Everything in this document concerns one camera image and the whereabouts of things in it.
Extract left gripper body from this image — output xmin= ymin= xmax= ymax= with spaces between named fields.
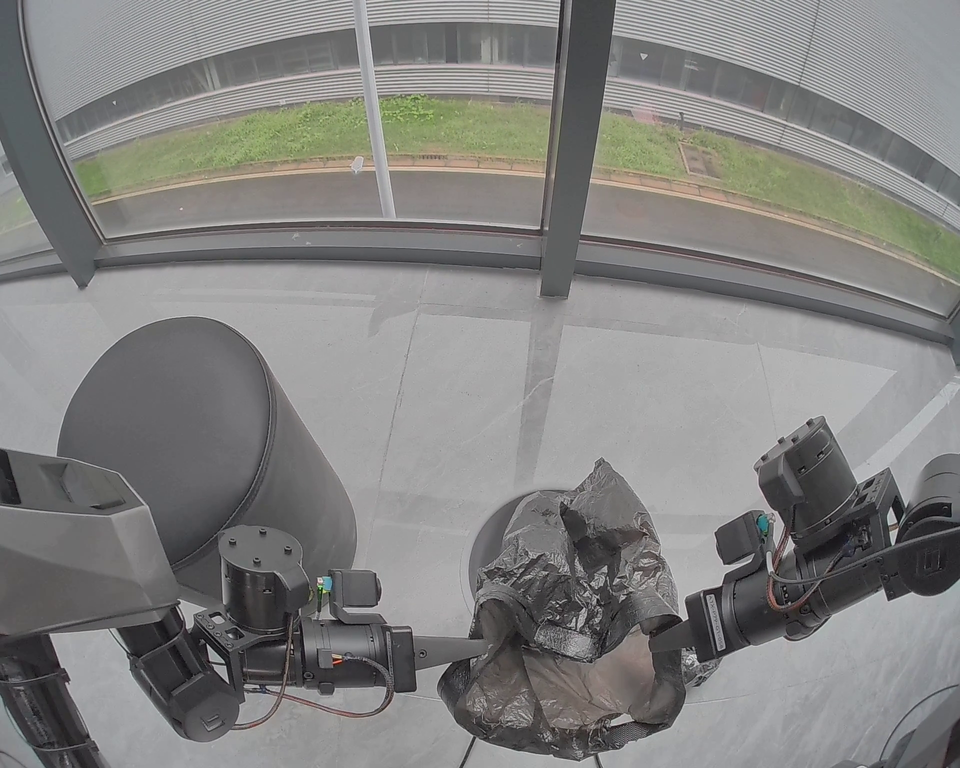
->
xmin=300 ymin=622 xmax=418 ymax=696

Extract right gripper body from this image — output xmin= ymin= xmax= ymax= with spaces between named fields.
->
xmin=684 ymin=570 xmax=789 ymax=663

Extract black plastic bag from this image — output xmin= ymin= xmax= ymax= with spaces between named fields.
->
xmin=437 ymin=457 xmax=723 ymax=763

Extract white trash bin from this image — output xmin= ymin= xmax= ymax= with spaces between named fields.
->
xmin=466 ymin=489 xmax=725 ymax=702

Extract dark grey round chair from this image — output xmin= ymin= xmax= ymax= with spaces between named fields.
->
xmin=57 ymin=316 xmax=359 ymax=609

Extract window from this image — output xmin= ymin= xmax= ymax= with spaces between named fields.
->
xmin=0 ymin=0 xmax=960 ymax=331

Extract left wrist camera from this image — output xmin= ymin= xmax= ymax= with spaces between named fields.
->
xmin=315 ymin=568 xmax=384 ymax=627

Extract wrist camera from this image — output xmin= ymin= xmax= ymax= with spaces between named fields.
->
xmin=714 ymin=510 xmax=775 ymax=579
xmin=315 ymin=568 xmax=384 ymax=627

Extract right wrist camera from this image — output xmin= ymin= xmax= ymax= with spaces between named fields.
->
xmin=714 ymin=510 xmax=775 ymax=579

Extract black cable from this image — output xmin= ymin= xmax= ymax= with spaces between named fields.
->
xmin=459 ymin=738 xmax=605 ymax=768

